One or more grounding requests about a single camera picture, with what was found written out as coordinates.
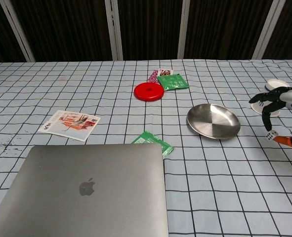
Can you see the white paper cup blue print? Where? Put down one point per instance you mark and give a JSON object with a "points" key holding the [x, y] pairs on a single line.
{"points": [[274, 84]]}

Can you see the white die black dots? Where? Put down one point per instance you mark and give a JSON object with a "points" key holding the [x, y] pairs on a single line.
{"points": [[271, 135]]}

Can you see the round metal plate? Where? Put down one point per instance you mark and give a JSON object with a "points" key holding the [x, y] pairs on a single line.
{"points": [[213, 122]]}

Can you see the silver laptop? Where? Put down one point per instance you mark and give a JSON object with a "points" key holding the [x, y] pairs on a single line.
{"points": [[86, 172]]}

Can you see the light blue checkered tablecloth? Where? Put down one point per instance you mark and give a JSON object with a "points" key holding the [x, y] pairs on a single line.
{"points": [[222, 185]]}

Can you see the flat green sachet white print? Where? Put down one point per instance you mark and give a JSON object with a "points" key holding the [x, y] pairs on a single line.
{"points": [[173, 82]]}

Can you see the red round plastic disc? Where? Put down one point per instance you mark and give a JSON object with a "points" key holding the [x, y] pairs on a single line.
{"points": [[145, 94]]}

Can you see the crumpled green sachet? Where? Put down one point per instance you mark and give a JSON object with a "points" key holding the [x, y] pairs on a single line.
{"points": [[148, 138]]}

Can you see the illustrated orange postcard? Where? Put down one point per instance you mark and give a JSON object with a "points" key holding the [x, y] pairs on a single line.
{"points": [[71, 124]]}

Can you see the white screen frame post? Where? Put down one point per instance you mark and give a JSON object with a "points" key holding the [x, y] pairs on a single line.
{"points": [[113, 29], [17, 29], [184, 29], [265, 29]]}

